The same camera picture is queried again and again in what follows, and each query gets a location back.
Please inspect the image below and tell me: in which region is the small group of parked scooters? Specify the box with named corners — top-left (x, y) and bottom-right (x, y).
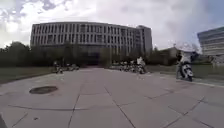
top-left (65, 63), bottom-right (81, 72)

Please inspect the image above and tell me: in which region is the large curved grey building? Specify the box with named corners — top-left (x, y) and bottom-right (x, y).
top-left (29, 21), bottom-right (153, 66)

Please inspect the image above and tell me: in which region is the concrete kerb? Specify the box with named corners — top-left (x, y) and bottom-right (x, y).
top-left (0, 71), bottom-right (57, 85)

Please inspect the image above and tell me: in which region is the grey building with window bands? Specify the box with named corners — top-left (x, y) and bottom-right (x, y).
top-left (196, 26), bottom-right (224, 58)

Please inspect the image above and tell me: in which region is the grass lawn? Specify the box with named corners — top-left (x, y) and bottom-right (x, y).
top-left (0, 66), bottom-right (56, 82)

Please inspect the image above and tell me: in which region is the row of trees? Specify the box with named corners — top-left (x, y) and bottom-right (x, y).
top-left (0, 41), bottom-right (174, 68)

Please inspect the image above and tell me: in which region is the grey slab pavement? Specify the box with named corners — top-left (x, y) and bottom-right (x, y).
top-left (0, 67), bottom-right (224, 128)

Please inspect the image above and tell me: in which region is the long row of parked scooters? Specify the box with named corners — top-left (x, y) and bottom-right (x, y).
top-left (109, 56), bottom-right (148, 75)

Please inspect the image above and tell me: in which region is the low building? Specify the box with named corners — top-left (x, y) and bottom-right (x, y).
top-left (159, 46), bottom-right (193, 66)

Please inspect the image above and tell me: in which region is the round dark manhole cover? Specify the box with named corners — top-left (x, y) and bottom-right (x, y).
top-left (28, 85), bottom-right (59, 95)

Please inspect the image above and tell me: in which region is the white scooter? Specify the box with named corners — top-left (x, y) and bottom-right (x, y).
top-left (175, 51), bottom-right (195, 83)

